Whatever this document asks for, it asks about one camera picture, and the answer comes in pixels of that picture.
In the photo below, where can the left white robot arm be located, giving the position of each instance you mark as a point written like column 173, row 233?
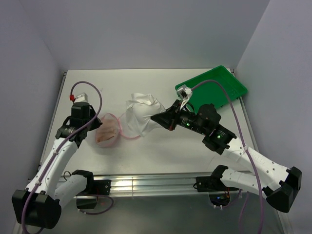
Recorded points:
column 41, row 202

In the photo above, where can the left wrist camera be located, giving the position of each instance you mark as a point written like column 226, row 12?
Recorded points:
column 79, row 98

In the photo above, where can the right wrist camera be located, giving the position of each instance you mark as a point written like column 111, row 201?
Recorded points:
column 185, row 93

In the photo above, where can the beige pink bra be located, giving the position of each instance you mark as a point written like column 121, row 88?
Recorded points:
column 107, row 131

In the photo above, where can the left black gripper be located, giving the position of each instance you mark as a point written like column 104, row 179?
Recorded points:
column 95, row 126

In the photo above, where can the green plastic tray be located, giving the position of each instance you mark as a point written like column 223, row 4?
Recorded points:
column 210, row 92

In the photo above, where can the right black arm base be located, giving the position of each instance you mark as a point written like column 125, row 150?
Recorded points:
column 221, row 194

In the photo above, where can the white bra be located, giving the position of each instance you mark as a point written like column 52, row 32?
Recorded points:
column 136, row 121

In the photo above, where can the pink-rimmed mesh laundry bag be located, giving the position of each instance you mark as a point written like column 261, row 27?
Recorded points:
column 121, row 133

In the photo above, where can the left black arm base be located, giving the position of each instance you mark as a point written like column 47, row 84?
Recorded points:
column 94, row 188

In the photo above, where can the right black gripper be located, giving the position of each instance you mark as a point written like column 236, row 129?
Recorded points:
column 166, row 119

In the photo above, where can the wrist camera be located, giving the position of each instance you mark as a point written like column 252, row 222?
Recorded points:
column 185, row 93
column 79, row 98

